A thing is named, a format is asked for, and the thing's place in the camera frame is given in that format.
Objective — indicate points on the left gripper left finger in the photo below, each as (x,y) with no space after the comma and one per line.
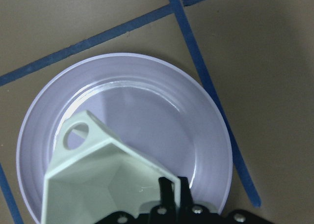
(165,212)

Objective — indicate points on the white faceted mug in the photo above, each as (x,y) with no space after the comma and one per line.
(93,174)

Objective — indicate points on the lavender plate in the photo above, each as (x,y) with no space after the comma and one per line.
(150,104)

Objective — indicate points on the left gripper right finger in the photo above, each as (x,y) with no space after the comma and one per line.
(189,211)

